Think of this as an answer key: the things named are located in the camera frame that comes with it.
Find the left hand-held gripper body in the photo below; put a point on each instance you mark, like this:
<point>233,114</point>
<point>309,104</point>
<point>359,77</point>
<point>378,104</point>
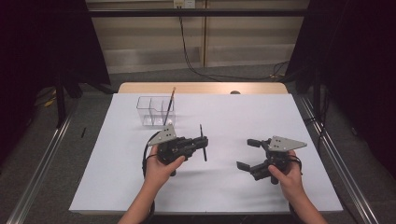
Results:
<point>169,146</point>

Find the aluminium floor rail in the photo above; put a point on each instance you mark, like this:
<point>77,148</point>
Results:
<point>342,161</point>
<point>40,174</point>

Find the small black floor object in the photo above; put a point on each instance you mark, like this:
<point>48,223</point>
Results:
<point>83,132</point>

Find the person's left hand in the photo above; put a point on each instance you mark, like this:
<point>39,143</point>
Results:
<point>158,174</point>

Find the black curtain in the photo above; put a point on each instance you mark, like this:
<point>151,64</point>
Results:
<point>358,62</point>
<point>37,46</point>

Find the white wall socket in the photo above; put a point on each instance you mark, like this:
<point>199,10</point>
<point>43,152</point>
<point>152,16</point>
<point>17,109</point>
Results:
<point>184,3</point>

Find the person's right hand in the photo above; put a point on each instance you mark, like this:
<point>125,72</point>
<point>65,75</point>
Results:
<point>291,180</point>

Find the dark paintbrush with orange end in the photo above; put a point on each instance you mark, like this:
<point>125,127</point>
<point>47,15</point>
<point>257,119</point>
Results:
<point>170,102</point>

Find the thin black paintbrush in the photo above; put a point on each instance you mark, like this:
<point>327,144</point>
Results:
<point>205,155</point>

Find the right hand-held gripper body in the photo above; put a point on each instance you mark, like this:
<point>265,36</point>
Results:
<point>275,157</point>

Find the clear acrylic divided holder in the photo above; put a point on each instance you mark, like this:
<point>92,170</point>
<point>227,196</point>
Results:
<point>146,109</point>

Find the black horizontal frame bar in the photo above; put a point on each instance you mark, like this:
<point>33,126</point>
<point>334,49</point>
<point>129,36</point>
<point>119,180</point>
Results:
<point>199,12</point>

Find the dark round table knob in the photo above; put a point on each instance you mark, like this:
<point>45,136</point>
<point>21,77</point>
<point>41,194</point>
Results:
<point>235,92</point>

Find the black metal stand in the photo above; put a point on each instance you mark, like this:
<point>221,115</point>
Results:
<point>60,102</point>

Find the white table cover sheet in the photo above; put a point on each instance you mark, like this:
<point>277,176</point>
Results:
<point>224,189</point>

